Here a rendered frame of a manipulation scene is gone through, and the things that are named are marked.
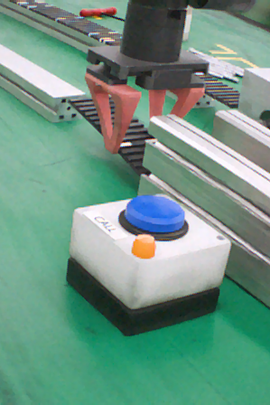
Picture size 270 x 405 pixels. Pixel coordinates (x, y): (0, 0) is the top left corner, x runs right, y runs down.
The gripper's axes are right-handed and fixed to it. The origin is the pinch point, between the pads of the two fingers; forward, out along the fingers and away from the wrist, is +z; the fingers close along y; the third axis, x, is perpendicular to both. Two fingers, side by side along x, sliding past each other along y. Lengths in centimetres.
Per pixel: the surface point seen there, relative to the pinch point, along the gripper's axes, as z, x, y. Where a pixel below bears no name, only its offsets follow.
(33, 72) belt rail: -0.3, 21.3, 0.1
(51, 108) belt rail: 1.6, 13.8, -1.4
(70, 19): -0.5, 44.6, 18.7
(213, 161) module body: -5.6, -16.0, -5.0
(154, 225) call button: -4.6, -21.3, -14.2
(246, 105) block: -2.8, 0.1, 14.0
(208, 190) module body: -3.2, -16.0, -5.0
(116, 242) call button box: -3.6, -20.9, -16.8
